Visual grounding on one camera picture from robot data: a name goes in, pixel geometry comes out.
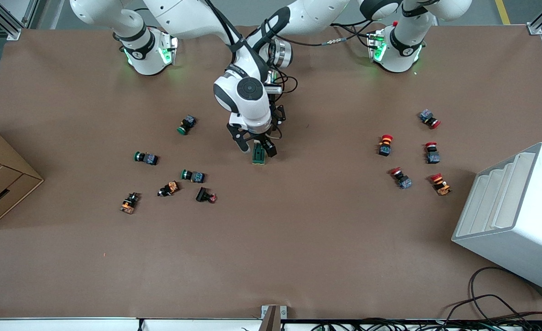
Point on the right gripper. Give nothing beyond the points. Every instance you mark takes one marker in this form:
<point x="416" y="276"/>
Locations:
<point x="265" y="139"/>

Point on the green terminal block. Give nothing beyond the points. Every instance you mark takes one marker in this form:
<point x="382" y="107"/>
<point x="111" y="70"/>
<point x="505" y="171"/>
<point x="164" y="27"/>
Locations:
<point x="259" y="154"/>

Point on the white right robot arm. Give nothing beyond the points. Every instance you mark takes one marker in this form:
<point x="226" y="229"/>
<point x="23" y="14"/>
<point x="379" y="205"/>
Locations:
<point x="183" y="18"/>

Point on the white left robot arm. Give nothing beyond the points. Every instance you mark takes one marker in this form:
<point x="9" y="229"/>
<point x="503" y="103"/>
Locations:
<point x="335" y="14"/>

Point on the black button orange block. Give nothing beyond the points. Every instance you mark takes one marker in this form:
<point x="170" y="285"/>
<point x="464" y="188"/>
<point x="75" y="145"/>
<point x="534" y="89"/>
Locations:
<point x="169" y="188"/>

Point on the red mushroom button orange label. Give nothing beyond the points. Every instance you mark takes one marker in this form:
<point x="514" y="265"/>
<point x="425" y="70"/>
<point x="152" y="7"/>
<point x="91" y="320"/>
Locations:
<point x="385" y="145"/>

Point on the red mushroom button orange block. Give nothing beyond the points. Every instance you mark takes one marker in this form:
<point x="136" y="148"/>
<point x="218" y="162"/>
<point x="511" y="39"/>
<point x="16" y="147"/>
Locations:
<point x="441" y="184"/>

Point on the cardboard drawer box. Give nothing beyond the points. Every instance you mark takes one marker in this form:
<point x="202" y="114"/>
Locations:
<point x="0" y="184"/>

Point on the white stepped rack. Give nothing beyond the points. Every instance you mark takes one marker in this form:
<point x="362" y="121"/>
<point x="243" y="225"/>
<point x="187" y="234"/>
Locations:
<point x="514" y="220"/>

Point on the green push button switch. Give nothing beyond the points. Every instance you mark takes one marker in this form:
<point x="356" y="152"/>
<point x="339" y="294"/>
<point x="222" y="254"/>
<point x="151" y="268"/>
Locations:
<point x="194" y="176"/>
<point x="188" y="123"/>
<point x="146" y="158"/>

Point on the black switch with red block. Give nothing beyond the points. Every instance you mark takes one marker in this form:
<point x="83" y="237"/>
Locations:
<point x="205" y="195"/>

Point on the red push button switch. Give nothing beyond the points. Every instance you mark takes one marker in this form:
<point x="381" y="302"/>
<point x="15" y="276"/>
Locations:
<point x="429" y="118"/>
<point x="432" y="153"/>
<point x="401" y="178"/>

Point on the black selector switch orange block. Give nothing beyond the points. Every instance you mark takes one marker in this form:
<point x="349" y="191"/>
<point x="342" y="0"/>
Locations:
<point x="129" y="203"/>

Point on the grey metal bracket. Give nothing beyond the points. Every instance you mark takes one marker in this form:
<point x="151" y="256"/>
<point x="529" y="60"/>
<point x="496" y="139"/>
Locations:
<point x="273" y="315"/>

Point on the aluminium frame profile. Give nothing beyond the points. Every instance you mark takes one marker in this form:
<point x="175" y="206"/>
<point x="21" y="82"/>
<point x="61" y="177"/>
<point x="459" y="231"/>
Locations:
<point x="4" y="20"/>
<point x="539" y="20"/>

